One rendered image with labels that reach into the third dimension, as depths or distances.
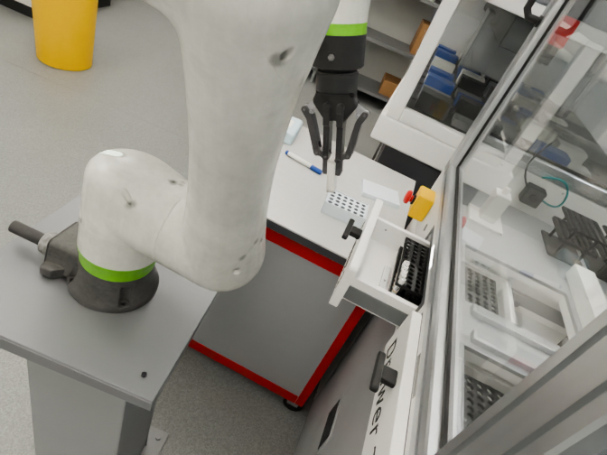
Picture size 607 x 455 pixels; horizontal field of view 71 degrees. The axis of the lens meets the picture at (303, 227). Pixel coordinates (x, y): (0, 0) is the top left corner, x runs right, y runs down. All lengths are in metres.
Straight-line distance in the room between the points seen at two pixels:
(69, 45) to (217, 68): 3.05
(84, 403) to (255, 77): 0.77
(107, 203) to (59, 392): 0.46
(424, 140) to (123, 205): 1.23
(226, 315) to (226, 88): 1.10
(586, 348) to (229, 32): 0.34
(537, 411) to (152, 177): 0.53
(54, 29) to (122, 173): 2.74
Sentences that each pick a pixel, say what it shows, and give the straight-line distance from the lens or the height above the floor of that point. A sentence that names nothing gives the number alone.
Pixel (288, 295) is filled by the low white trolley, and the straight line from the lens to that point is 1.23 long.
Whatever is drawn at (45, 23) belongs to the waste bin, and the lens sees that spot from 3.37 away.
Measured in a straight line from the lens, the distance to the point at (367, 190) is 1.36.
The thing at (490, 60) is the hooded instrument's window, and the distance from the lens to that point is 1.60.
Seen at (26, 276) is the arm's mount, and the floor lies 0.79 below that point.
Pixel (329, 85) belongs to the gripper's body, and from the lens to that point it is 0.77.
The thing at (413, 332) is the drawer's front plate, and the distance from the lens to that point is 0.74.
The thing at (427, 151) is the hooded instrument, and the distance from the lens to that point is 1.66.
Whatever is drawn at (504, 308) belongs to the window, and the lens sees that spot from 0.56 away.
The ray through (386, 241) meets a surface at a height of 0.85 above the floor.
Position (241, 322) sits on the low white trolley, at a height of 0.33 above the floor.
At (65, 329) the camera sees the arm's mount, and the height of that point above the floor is 0.79.
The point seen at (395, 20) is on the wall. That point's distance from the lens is 4.98.
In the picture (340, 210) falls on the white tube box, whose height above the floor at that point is 0.79.
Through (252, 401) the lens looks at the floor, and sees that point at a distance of 1.64.
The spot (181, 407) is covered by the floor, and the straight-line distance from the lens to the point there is 1.58.
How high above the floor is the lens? 1.40
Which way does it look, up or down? 35 degrees down
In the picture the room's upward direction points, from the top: 24 degrees clockwise
